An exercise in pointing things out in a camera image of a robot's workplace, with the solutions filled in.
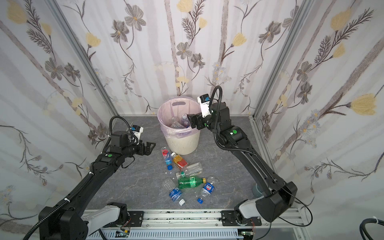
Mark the clear bottle purple label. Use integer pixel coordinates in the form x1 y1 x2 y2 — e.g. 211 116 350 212
181 114 190 128

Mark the clear bottle light blue label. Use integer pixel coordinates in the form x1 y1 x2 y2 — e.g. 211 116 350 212
170 117 185 129

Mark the clear bottle blue round logo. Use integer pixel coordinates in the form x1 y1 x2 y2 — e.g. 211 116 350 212
197 176 217 204

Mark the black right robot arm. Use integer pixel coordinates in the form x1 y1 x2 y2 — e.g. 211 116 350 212
188 86 302 225

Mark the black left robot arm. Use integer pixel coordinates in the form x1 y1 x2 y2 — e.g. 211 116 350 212
24 116 156 240

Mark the pink plastic bin liner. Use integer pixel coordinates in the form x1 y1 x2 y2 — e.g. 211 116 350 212
157 97 201 139

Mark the white ribbed waste bin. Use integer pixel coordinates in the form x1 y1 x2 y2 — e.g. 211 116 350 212
165 131 200 155

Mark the orange drink bottle red label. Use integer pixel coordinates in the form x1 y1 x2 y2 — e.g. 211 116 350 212
171 153 188 170

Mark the clear square bottle centre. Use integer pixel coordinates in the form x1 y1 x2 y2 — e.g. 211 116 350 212
176 163 203 180

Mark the green bottle yellow cap centre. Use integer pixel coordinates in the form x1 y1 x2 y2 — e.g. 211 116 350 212
178 176 207 189

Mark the clear bottle blue label front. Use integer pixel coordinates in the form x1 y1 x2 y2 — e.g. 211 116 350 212
163 178 186 206

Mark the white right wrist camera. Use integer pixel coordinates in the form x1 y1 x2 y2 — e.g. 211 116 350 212
197 94 211 118

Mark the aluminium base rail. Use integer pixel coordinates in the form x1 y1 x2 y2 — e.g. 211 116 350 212
87 209 310 240

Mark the black cable far right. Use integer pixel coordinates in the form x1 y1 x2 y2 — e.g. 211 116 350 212
359 217 384 240

